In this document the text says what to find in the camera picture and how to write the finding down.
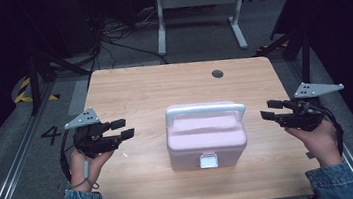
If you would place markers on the yellow black floor tape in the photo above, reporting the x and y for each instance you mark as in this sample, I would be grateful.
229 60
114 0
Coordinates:
23 95

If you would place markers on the person's right hand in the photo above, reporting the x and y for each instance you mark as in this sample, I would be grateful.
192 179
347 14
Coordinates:
322 145

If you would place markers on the person's left hand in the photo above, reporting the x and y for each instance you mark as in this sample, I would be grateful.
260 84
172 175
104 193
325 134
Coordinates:
80 172

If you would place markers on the black tripod stand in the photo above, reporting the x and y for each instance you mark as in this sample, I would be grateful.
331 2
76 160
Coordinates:
33 85
305 54

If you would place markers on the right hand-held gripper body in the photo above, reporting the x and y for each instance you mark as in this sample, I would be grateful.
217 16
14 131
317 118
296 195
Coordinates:
300 117

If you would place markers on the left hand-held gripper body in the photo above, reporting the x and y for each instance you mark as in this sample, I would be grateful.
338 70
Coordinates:
97 143

